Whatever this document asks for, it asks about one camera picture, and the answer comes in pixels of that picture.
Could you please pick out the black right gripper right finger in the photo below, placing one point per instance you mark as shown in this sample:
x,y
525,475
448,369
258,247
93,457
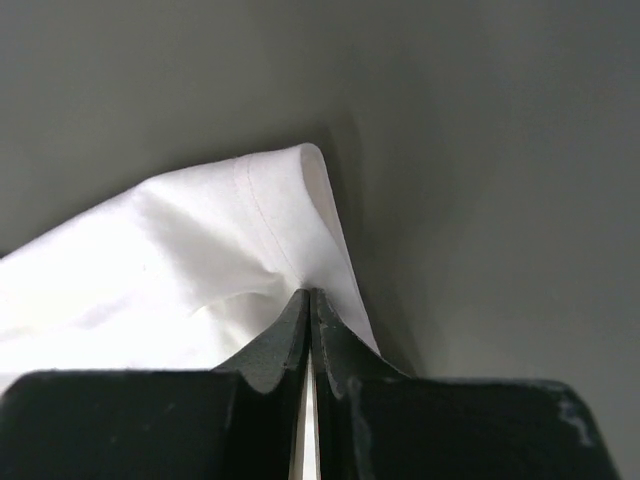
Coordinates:
x,y
338,357

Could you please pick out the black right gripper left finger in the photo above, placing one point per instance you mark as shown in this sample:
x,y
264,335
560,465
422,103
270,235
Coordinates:
x,y
266,423

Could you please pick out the white t-shirt with red print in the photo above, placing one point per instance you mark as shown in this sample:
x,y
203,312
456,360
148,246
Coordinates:
x,y
112,324

